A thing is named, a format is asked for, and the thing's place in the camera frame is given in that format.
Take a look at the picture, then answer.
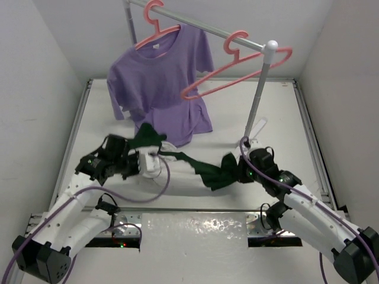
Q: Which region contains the white and green t-shirt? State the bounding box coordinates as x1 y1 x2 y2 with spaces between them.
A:
128 122 240 196

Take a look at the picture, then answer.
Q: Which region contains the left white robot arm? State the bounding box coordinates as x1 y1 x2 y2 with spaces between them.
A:
11 134 139 283

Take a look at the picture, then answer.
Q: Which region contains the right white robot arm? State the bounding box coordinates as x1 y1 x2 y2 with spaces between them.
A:
239 144 378 283

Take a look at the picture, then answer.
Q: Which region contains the purple t-shirt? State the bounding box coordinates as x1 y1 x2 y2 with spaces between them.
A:
107 24 214 147

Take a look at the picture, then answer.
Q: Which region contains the pink hanger with purple shirt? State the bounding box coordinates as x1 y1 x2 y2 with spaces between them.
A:
134 0 181 51

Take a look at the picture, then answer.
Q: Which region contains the silver clothes rack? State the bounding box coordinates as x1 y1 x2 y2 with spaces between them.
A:
123 1 279 137

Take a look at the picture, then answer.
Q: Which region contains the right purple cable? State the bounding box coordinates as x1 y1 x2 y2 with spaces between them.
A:
239 135 379 284

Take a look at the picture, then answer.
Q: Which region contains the purple cable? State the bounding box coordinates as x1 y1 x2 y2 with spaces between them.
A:
239 135 379 284
2 152 171 284

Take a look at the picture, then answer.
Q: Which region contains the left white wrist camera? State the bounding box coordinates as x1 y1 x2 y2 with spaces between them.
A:
138 146 162 179

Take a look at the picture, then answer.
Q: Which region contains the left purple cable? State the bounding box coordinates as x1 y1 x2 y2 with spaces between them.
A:
2 152 171 284

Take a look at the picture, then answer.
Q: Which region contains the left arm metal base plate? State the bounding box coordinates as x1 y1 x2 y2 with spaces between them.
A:
112 212 142 238

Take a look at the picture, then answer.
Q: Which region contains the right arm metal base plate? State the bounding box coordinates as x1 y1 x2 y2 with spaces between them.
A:
245 211 296 238

